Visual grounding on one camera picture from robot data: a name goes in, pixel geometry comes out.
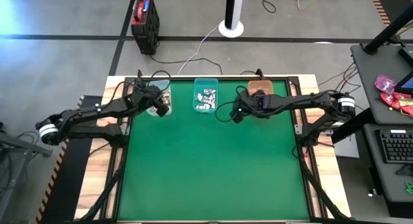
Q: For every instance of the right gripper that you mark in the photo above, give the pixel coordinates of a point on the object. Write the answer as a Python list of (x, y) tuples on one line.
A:
[(255, 103)]

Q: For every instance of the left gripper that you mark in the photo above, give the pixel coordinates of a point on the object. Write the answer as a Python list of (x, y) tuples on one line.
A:
[(146, 96)]

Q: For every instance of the white yellow red candy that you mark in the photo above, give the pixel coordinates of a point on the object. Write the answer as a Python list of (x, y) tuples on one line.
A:
[(208, 98)]

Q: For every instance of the white red candy wrapper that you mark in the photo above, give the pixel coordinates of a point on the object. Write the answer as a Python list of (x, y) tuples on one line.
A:
[(200, 97), (211, 91), (205, 91)]

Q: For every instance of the small white candy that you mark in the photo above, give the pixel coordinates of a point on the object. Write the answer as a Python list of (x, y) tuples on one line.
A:
[(200, 106)]

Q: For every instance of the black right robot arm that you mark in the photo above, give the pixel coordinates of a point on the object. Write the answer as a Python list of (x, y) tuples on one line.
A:
[(300, 99)]

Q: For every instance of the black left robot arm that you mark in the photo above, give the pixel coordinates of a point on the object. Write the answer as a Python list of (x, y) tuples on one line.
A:
[(96, 111)]

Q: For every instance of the pink candy bag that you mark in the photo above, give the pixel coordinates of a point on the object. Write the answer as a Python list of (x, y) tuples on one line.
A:
[(385, 84)]

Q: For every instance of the red candy bag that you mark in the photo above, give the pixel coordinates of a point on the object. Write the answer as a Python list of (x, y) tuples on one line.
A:
[(388, 99), (408, 111)]

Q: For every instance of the yellow candy wrapper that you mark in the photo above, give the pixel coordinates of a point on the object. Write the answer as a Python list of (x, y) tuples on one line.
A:
[(406, 102)]

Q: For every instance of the orange plastic bin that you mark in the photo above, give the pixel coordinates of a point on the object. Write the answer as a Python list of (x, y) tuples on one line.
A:
[(261, 85)]

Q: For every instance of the clear plastic bin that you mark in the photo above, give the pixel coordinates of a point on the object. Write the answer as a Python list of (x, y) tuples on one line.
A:
[(167, 86)]

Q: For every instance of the teal plastic bin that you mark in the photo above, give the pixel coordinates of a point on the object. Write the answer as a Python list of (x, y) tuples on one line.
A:
[(201, 83)]

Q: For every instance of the black red power station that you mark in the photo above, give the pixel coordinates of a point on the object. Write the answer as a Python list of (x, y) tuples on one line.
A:
[(146, 30)]

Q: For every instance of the white black tower fan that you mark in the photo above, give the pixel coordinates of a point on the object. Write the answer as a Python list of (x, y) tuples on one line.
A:
[(238, 31)]

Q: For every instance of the green table mat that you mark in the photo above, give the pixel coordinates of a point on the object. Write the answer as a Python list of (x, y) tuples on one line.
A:
[(209, 169)]

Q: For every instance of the black desk leg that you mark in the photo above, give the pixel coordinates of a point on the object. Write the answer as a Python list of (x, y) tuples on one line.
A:
[(351, 125)]

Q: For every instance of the grey floor box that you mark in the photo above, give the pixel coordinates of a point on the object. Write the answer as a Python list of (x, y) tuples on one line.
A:
[(348, 149)]

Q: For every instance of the black hazard-striped floor mat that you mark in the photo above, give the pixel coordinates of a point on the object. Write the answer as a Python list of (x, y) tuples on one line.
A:
[(397, 1), (71, 185)]

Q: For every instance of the grey metal stand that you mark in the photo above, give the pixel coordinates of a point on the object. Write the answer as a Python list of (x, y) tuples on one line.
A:
[(26, 146)]

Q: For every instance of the black keyboard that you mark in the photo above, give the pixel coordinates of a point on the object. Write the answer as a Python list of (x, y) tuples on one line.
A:
[(397, 146)]

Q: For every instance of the black monitor pole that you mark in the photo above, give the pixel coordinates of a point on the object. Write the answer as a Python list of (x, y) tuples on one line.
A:
[(387, 32)]

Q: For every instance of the tablet with blue screen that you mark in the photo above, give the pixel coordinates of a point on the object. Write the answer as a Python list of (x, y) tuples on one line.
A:
[(407, 85)]

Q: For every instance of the black monitor base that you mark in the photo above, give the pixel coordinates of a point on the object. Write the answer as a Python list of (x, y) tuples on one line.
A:
[(406, 170)]

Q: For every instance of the green small item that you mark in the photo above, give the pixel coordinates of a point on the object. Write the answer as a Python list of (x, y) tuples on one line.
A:
[(410, 188)]

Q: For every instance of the black metal table frame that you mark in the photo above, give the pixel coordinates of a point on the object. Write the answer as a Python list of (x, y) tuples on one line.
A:
[(232, 78)]

